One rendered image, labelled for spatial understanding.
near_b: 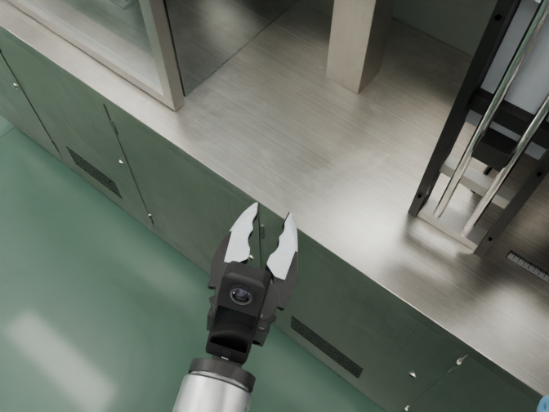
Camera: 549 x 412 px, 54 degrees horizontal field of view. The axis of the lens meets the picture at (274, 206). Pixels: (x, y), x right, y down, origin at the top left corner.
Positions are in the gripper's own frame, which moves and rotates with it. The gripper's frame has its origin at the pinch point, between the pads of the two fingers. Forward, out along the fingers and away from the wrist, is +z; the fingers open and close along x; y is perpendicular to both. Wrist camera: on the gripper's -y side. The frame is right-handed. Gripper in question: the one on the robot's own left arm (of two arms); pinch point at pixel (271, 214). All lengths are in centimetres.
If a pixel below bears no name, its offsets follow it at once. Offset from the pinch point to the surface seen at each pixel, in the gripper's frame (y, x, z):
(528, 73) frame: -9.0, 26.7, 26.3
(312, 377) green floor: 121, 27, 13
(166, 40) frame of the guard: 19, -29, 40
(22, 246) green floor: 137, -88, 32
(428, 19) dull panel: 27, 21, 78
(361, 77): 27, 9, 54
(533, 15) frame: -17.7, 22.4, 25.5
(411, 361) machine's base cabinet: 60, 39, 7
